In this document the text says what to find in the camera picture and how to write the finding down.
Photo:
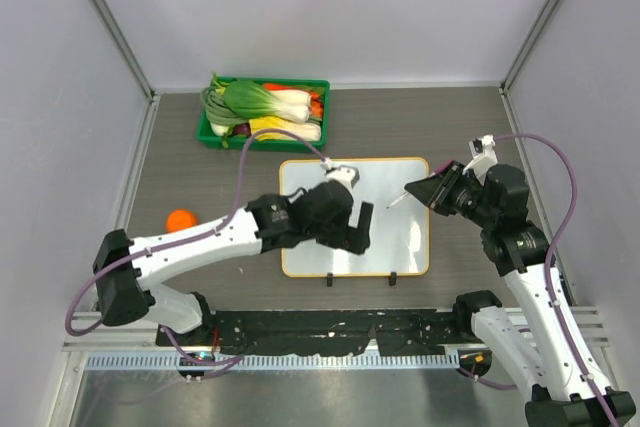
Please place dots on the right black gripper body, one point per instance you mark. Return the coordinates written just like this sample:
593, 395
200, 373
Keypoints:
447, 186

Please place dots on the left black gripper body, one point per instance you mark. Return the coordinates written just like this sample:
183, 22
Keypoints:
333, 234

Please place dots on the pink whiteboard marker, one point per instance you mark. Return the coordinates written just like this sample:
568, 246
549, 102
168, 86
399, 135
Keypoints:
405, 194

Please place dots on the orange framed whiteboard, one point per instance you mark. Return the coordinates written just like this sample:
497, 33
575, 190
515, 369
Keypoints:
399, 236

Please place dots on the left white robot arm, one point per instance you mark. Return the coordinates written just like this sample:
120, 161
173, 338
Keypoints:
131, 273

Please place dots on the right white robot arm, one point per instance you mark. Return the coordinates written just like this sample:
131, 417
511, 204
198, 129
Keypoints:
552, 366

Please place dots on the yellow cabbage toy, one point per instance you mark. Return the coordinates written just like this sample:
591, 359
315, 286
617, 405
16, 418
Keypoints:
275, 128

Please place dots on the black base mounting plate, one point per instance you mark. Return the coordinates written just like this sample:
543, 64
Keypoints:
331, 333

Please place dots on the purple eggplant toy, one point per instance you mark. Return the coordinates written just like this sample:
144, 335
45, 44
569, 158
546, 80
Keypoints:
242, 130

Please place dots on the orange fruit toy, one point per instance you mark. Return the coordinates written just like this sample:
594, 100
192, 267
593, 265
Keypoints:
180, 219

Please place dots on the green bok choy toy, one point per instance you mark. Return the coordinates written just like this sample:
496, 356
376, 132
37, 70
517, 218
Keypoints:
251, 100

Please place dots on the green plastic tray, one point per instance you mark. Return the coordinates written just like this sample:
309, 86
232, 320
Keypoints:
209, 139

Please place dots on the green bean bundle toy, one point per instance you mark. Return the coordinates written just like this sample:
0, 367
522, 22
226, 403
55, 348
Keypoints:
221, 118

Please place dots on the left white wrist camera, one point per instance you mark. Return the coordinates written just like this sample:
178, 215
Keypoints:
346, 175

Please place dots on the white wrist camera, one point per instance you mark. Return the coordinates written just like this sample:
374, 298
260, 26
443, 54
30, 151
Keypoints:
483, 156
346, 175

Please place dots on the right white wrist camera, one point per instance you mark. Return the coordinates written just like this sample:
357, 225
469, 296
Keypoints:
483, 156

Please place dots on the aluminium rail with cable duct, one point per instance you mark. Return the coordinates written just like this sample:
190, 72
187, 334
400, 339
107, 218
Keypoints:
142, 346

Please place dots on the right aluminium frame post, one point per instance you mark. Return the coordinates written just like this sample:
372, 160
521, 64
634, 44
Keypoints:
541, 23

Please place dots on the aluminium frame post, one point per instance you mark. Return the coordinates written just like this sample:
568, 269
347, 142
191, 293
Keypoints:
541, 23
110, 23

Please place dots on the left aluminium frame post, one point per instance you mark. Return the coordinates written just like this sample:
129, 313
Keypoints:
110, 23

